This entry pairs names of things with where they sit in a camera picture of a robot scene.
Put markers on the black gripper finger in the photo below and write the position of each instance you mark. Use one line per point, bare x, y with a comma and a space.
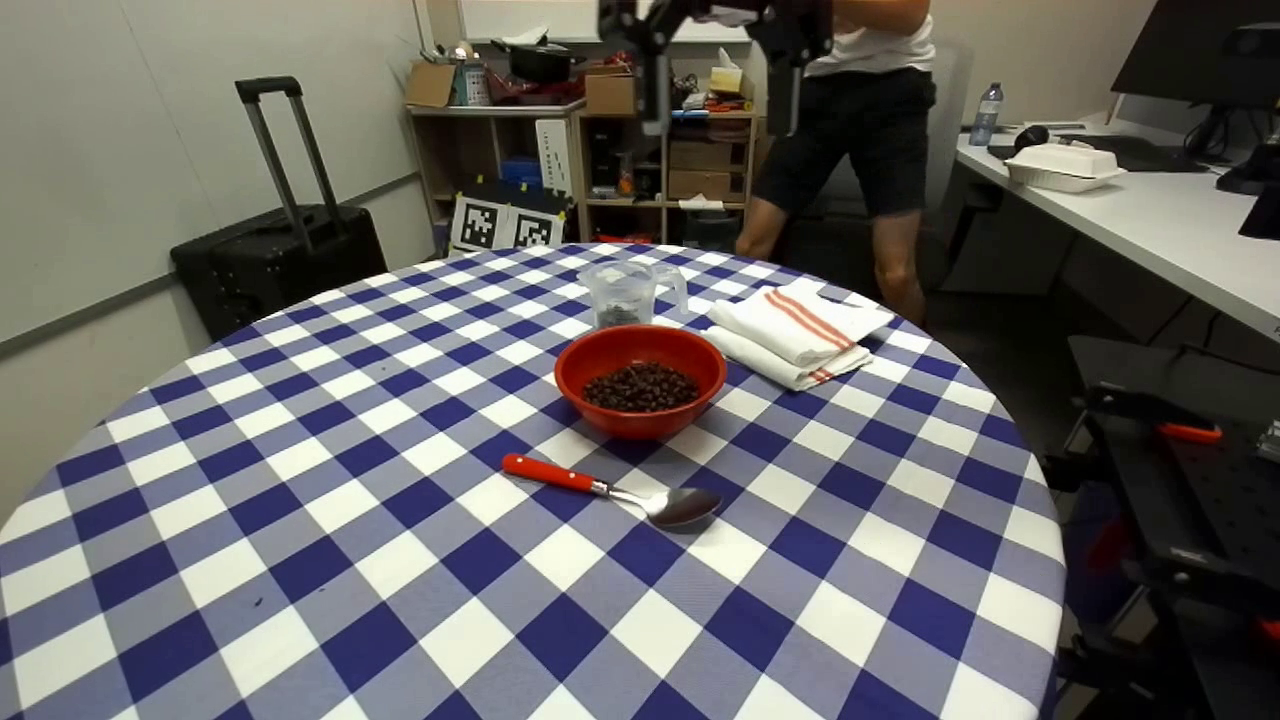
789, 100

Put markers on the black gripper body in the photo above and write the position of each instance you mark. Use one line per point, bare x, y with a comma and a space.
792, 28

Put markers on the clear plastic measuring jug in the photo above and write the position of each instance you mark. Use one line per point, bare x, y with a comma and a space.
628, 295

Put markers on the red bowl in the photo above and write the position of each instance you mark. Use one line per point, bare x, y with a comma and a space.
643, 403

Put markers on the person in white shirt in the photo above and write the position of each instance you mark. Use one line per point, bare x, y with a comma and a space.
867, 132

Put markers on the cardboard box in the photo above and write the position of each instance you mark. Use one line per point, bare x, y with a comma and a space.
610, 95
430, 84
700, 164

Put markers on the clear water bottle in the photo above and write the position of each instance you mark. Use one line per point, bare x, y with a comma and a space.
986, 118

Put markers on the white towel with red stripe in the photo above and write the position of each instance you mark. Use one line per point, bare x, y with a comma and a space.
802, 334

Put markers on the black computer mouse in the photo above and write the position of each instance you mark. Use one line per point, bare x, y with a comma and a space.
1029, 138

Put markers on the wooden shelf unit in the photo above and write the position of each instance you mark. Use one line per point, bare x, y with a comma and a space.
533, 132

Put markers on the white takeout container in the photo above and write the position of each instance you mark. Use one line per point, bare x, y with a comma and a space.
1067, 164

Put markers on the fiducial marker board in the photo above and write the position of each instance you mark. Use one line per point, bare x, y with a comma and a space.
507, 227

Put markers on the black keyboard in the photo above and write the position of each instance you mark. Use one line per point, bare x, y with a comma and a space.
1144, 152

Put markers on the black computer monitor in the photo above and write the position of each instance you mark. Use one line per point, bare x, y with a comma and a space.
1203, 54

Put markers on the white desk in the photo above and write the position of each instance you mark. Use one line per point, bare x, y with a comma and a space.
1172, 252

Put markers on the black robot mounting stand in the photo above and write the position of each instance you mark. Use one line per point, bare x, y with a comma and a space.
1203, 533

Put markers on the blue white checkered tablecloth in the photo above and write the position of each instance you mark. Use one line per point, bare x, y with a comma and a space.
332, 533

